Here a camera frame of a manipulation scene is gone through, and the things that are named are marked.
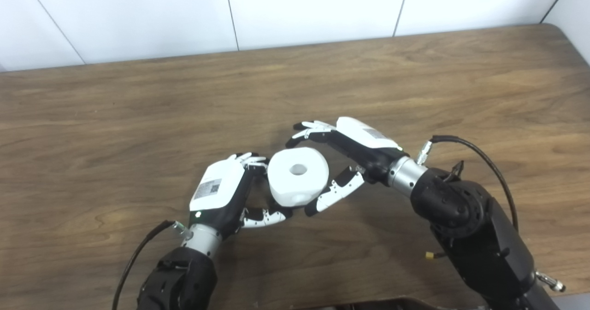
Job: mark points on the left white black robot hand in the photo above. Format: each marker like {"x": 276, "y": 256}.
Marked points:
{"x": 216, "y": 185}

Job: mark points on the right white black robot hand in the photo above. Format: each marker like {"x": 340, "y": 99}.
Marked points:
{"x": 364, "y": 139}

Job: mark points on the round white piece with holes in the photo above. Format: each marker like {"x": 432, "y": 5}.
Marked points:
{"x": 286, "y": 185}

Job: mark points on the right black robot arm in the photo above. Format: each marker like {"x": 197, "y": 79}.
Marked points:
{"x": 470, "y": 227}

